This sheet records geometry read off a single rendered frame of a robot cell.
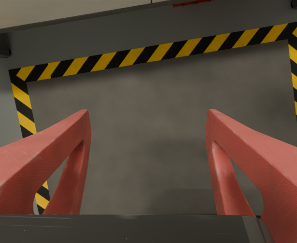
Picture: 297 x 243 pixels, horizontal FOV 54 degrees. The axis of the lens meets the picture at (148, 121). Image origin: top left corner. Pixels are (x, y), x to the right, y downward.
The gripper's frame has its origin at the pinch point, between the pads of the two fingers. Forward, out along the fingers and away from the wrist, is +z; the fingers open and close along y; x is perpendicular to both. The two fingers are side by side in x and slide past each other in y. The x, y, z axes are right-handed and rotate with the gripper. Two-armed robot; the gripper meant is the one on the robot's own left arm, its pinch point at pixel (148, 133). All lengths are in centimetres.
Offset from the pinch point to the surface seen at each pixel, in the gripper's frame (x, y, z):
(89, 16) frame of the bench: 15, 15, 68
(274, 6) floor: 23, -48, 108
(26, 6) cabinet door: 9, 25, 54
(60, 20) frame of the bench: 16, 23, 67
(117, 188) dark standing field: 85, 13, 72
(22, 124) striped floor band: 62, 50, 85
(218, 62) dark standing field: 41, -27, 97
